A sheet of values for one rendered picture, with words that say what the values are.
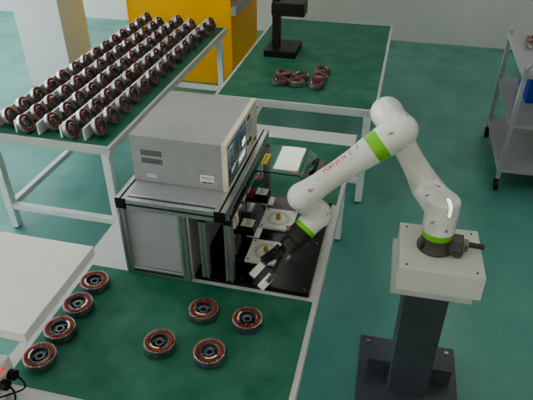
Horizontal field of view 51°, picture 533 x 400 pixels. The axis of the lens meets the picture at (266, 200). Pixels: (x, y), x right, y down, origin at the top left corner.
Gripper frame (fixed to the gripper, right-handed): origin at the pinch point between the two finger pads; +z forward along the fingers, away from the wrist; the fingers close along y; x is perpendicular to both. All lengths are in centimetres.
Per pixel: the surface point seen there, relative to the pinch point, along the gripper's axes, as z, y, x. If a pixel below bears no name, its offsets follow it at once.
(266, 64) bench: -107, -226, -14
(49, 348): 65, 6, -43
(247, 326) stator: 13.8, 15.0, 2.6
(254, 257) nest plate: -4.6, -19.3, 0.9
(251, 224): -14.0, -18.9, -10.4
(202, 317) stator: 23.1, 6.7, -9.0
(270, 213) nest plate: -23, -46, 3
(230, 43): -126, -371, -30
